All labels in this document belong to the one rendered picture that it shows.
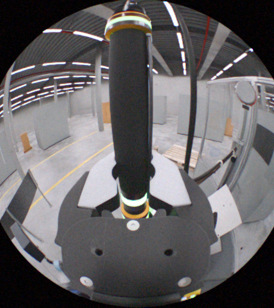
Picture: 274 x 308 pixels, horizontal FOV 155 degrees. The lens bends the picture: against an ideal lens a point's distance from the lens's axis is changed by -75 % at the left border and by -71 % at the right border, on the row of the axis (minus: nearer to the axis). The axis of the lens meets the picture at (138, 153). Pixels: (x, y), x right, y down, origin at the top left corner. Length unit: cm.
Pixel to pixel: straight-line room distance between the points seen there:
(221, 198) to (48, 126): 641
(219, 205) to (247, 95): 62
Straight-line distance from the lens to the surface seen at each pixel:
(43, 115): 619
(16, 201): 200
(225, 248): 108
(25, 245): 81
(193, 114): 15
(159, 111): 728
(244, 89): 75
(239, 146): 64
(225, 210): 59
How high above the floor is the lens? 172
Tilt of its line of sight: 29 degrees down
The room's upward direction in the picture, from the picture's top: 1 degrees counter-clockwise
